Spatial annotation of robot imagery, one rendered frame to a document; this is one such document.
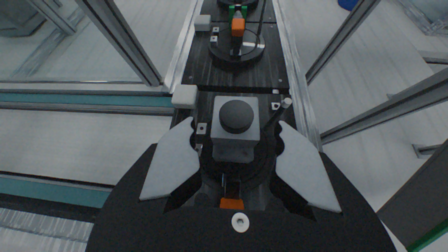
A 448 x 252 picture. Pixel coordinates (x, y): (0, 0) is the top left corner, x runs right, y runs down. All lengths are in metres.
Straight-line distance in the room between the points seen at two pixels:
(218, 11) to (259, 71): 0.28
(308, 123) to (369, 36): 0.65
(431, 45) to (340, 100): 0.60
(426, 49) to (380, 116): 0.78
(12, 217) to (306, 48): 0.87
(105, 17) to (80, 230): 0.32
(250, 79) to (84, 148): 0.42
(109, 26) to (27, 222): 0.35
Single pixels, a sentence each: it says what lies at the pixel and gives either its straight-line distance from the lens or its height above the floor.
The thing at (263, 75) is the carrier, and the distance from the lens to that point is 0.31.
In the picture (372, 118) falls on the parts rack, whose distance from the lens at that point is 0.26.
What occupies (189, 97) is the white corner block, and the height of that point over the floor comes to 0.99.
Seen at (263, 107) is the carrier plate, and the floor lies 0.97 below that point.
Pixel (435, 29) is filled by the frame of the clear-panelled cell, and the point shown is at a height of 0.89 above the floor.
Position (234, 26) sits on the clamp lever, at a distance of 0.25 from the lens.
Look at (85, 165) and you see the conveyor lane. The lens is 0.42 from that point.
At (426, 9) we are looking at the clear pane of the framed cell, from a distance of 1.18.
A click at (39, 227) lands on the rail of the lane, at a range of 0.39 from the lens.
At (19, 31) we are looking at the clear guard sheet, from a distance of 0.42.
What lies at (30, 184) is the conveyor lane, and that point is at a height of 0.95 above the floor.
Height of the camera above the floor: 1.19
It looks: 67 degrees down
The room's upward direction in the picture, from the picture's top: 4 degrees counter-clockwise
